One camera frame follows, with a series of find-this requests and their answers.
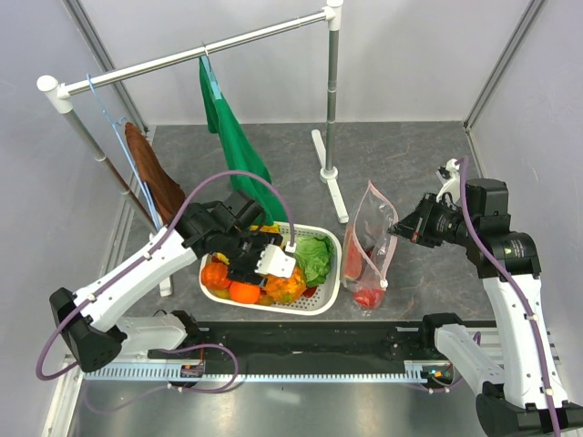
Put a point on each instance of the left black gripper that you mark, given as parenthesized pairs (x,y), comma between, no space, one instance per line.
(240,273)

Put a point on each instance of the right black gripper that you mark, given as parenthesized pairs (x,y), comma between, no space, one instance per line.
(415,226)

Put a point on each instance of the orange toy pineapple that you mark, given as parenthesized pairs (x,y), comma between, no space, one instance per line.
(286,291)

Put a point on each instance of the clear pink zip top bag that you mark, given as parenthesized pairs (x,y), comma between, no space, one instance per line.
(371,218)

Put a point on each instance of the toy watermelon slice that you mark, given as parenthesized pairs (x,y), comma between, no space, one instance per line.
(353,259)

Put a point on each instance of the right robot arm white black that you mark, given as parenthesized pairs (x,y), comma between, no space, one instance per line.
(523,395)

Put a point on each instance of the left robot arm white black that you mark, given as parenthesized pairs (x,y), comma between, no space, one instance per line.
(90,317)

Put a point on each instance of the yellow toy bananas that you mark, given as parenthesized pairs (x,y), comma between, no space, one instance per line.
(220,258)

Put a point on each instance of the orange toy pumpkin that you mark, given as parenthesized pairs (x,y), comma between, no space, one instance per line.
(214,276)

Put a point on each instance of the toy orange fruit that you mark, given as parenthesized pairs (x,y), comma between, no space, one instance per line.
(244,293)

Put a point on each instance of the green toy lettuce leaf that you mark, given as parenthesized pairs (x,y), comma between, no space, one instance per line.
(314,255)

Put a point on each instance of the red toy pepper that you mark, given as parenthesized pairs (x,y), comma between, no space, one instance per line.
(309,292)

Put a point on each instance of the brown cloth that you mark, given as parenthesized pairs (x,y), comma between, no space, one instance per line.
(167,194)

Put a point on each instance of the green shirt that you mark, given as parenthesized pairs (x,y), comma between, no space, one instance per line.
(239,153)

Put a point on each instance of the white perforated plastic basket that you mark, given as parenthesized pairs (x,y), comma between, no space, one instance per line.
(320,301)

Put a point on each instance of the blue hanger with shirt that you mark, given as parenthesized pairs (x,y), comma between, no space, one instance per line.
(211,79)

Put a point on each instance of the white clothes rack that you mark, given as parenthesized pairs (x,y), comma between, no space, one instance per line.
(59,94)

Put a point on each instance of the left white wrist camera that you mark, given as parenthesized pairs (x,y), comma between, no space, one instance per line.
(274,261)

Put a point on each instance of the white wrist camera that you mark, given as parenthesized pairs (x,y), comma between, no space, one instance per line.
(274,261)
(449,176)

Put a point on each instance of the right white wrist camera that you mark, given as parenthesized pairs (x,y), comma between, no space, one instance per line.
(449,176)

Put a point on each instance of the light blue wire hanger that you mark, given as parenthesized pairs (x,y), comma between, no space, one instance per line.
(115,125)

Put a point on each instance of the white slotted cable duct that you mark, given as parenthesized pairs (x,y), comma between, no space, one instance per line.
(180,372)

